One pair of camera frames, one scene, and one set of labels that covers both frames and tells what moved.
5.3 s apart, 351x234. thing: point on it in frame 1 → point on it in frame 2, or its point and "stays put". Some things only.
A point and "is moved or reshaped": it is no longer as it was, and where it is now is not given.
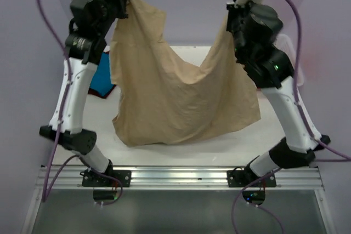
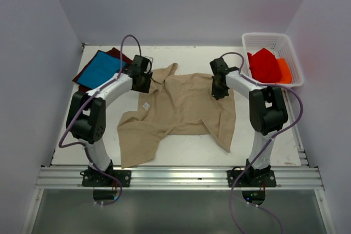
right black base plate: x=239 y=178 stays put
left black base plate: x=92 y=179 stays put
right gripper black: x=248 y=6 → x=217 y=94
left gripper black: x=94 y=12 → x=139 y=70
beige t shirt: x=159 y=96 is moved or reshaped
